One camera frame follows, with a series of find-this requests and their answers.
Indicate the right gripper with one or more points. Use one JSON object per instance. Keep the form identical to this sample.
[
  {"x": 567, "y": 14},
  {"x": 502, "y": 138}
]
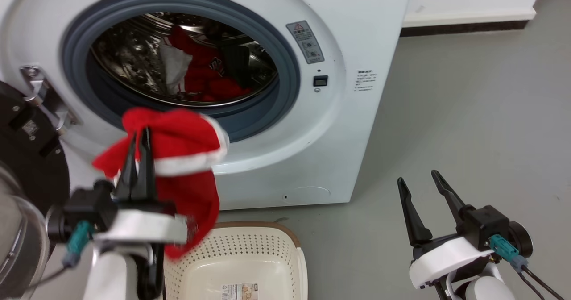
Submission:
[{"x": 446, "y": 257}]

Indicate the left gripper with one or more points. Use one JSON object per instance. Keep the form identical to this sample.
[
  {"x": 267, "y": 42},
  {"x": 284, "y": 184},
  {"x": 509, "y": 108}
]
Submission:
[{"x": 142, "y": 226}]

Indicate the red garment with white trim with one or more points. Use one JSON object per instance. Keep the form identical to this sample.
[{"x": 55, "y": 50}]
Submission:
[{"x": 187, "y": 148}]

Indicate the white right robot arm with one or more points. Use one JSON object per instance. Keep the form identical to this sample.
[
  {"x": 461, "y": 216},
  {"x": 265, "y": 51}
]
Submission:
[{"x": 484, "y": 289}]

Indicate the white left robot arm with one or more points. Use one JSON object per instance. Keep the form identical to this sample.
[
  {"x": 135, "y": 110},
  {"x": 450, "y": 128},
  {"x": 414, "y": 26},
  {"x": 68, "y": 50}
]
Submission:
[{"x": 120, "y": 273}]

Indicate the cream perforated laundry basket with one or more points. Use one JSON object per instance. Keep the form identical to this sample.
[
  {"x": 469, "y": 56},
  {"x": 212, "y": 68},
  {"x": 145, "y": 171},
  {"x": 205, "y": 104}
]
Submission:
[{"x": 250, "y": 255}]

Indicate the paper label in basket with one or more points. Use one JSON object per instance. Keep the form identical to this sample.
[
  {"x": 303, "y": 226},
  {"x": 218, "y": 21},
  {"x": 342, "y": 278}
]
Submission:
[{"x": 241, "y": 292}]

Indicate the white front-load washing machine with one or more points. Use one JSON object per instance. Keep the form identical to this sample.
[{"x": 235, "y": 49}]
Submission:
[{"x": 357, "y": 32}]

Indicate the black round washer door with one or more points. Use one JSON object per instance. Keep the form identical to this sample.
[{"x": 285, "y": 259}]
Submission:
[{"x": 26, "y": 166}]

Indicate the grey white cloth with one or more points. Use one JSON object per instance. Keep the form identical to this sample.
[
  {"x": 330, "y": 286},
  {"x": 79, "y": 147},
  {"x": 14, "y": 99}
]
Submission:
[{"x": 174, "y": 65}]

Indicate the red printed garment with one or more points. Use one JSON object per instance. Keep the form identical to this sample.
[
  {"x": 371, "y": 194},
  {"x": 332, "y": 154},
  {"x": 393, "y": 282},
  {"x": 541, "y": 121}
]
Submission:
[{"x": 205, "y": 72}]

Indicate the metal door hinge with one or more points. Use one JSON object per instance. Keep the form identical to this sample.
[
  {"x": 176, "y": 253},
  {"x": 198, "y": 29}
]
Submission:
[{"x": 42, "y": 94}]

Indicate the black door latch socket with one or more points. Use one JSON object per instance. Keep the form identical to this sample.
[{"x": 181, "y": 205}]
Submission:
[{"x": 320, "y": 81}]

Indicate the grey rubber door seal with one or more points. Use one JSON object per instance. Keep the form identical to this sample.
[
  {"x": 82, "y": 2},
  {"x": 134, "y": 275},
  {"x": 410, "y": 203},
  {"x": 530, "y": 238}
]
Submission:
[{"x": 285, "y": 54}]

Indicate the grey warning sticker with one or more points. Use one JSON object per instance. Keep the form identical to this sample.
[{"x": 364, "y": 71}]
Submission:
[{"x": 305, "y": 41}]

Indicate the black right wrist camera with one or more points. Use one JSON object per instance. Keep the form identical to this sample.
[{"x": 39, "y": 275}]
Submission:
[{"x": 490, "y": 226}]

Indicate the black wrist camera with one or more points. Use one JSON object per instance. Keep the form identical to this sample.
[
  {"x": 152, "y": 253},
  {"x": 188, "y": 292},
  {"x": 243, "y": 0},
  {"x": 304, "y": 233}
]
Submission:
[
  {"x": 84, "y": 210},
  {"x": 490, "y": 226}
]

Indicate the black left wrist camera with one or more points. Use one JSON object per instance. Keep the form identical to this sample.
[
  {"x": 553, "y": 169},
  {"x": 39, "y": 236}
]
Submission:
[{"x": 84, "y": 210}]

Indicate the white wall baseboard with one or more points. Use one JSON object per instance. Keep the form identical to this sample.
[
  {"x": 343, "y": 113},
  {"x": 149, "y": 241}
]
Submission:
[{"x": 468, "y": 18}]

